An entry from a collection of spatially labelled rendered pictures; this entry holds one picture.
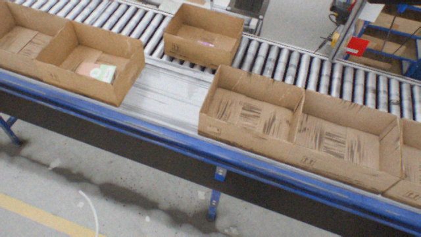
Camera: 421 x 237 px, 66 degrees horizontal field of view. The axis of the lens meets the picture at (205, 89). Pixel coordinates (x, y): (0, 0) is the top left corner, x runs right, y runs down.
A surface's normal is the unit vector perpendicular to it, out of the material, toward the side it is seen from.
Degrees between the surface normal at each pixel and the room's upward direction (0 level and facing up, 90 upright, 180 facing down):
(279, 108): 1
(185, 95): 0
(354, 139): 2
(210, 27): 89
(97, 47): 90
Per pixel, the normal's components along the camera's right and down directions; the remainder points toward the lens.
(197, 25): -0.33, 0.72
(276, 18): 0.06, -0.62
